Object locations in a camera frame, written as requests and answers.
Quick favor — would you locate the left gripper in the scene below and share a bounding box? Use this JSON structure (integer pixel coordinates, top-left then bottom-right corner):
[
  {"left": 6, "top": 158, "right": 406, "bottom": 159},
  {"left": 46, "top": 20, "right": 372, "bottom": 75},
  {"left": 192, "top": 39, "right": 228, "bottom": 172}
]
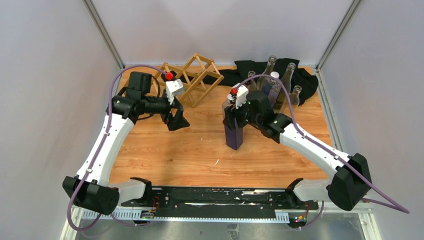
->
[{"left": 141, "top": 91, "right": 190, "bottom": 130}]

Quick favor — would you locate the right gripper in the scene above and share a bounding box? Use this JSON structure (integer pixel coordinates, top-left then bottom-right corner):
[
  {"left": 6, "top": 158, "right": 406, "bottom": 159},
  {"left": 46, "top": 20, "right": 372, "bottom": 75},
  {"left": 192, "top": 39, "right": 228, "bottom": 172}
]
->
[{"left": 223, "top": 95, "right": 262, "bottom": 131}]

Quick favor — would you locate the blue square bottle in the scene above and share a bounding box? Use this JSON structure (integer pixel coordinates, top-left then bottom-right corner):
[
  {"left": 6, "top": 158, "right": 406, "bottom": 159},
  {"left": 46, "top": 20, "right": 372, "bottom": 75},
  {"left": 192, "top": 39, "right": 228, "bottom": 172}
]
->
[
  {"left": 222, "top": 94, "right": 244, "bottom": 150},
  {"left": 262, "top": 71, "right": 281, "bottom": 107}
]

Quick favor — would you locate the small clear bottle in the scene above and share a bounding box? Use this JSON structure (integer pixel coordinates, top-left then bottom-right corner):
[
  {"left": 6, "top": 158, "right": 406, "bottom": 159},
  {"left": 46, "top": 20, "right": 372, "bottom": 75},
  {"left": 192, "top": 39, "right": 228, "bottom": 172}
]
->
[{"left": 245, "top": 70, "right": 257, "bottom": 93}]

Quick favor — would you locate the wooden wine rack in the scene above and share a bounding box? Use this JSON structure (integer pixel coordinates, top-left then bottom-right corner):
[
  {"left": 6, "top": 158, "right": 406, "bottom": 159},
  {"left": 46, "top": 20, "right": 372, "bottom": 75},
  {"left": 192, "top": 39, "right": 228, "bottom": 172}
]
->
[{"left": 159, "top": 52, "right": 224, "bottom": 108}]

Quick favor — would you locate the clear bottle pale label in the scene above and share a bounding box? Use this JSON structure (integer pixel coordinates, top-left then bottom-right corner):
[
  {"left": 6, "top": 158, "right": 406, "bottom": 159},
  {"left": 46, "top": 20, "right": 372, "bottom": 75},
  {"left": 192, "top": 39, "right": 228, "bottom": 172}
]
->
[{"left": 273, "top": 62, "right": 296, "bottom": 114}]

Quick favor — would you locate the clear bottle black gold label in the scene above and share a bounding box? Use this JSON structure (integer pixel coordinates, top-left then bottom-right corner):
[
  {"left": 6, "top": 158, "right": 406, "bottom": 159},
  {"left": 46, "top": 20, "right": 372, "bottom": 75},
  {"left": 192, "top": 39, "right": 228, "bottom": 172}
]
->
[{"left": 256, "top": 55, "right": 277, "bottom": 95}]

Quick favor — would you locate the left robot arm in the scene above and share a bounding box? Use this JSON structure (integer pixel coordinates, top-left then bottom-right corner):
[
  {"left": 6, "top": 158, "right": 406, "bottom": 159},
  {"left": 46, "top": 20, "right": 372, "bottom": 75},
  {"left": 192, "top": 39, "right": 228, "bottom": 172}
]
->
[{"left": 62, "top": 71, "right": 190, "bottom": 215}]

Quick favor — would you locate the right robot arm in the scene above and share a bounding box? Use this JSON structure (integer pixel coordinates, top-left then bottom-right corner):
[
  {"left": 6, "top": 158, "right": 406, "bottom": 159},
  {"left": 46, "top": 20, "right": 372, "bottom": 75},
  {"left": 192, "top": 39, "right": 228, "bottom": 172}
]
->
[{"left": 222, "top": 91, "right": 372, "bottom": 211}]

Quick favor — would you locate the black cloth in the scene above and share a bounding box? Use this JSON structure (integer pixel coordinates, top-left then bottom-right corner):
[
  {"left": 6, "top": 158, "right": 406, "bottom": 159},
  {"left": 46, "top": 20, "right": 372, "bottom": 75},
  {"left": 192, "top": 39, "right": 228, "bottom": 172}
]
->
[{"left": 160, "top": 58, "right": 320, "bottom": 105}]

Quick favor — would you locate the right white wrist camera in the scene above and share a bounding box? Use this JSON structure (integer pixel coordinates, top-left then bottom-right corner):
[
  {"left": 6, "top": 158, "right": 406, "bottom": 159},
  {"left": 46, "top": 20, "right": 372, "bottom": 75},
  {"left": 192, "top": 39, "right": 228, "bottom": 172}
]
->
[{"left": 234, "top": 83, "right": 249, "bottom": 109}]

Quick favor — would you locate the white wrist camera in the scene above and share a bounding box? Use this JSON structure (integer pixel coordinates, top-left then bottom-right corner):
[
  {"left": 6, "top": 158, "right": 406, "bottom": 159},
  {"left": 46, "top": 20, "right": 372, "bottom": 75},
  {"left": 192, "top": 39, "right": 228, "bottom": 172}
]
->
[
  {"left": 165, "top": 79, "right": 186, "bottom": 105},
  {"left": 234, "top": 83, "right": 249, "bottom": 109}
]

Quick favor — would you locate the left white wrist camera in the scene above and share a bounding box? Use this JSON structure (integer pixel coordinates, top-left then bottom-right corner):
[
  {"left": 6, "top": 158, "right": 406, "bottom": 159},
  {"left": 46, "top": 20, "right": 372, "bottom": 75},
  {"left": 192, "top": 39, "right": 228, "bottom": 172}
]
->
[{"left": 165, "top": 79, "right": 186, "bottom": 105}]

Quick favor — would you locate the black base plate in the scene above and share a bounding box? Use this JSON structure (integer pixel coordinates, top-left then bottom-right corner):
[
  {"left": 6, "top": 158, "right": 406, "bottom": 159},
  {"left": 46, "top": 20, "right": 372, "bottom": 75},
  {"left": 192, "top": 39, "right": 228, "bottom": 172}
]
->
[{"left": 121, "top": 186, "right": 319, "bottom": 222}]

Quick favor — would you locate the aluminium rail frame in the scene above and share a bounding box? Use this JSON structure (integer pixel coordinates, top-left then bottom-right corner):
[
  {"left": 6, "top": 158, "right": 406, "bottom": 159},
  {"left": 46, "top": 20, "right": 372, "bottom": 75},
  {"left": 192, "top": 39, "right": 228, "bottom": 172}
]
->
[{"left": 59, "top": 185, "right": 382, "bottom": 240}]

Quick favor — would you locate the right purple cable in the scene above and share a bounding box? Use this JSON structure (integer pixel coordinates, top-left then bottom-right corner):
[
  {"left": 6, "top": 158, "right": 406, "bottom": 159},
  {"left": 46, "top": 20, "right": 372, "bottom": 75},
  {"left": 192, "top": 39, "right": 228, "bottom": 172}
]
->
[{"left": 230, "top": 73, "right": 411, "bottom": 231}]

